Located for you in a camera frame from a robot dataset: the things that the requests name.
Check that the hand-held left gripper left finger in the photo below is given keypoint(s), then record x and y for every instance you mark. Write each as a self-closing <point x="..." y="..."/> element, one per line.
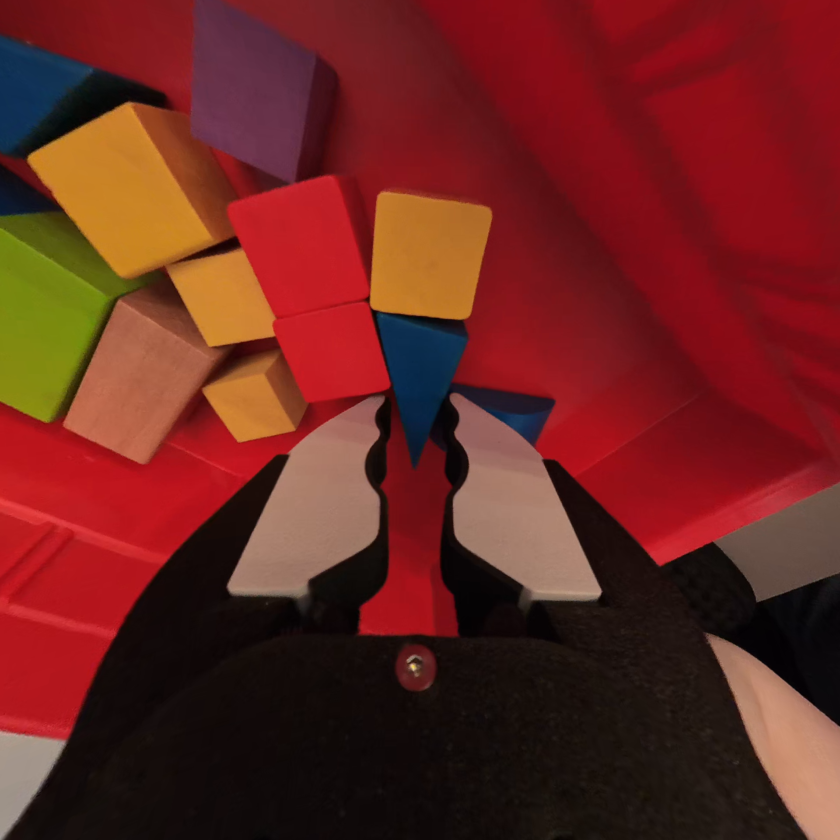
<point x="308" y="518"/>

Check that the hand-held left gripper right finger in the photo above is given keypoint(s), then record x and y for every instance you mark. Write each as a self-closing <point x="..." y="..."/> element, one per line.
<point x="518" y="522"/>

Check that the red wooden cube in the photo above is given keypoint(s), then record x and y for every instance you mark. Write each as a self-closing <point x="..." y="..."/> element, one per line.
<point x="298" y="246"/>
<point x="331" y="351"/>

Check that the red plastic bin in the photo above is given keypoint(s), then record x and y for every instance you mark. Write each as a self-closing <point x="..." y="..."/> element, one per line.
<point x="623" y="229"/>

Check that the blue half-cylinder block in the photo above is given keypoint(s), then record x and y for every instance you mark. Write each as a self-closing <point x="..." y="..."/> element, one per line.
<point x="518" y="410"/>

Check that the tan wooden block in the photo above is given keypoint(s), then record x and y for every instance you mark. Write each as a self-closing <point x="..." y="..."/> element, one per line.
<point x="138" y="380"/>

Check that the green wooden block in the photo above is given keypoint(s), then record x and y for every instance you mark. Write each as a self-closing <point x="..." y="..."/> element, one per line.
<point x="46" y="315"/>

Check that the large yellow wooden block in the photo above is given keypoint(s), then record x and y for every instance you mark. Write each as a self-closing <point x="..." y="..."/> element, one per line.
<point x="124" y="177"/>

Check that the purple wooden cube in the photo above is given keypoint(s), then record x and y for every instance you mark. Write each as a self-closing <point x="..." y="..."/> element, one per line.
<point x="256" y="92"/>

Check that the blue wooden block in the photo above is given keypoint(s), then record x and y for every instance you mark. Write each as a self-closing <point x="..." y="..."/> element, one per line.
<point x="39" y="85"/>
<point x="19" y="197"/>

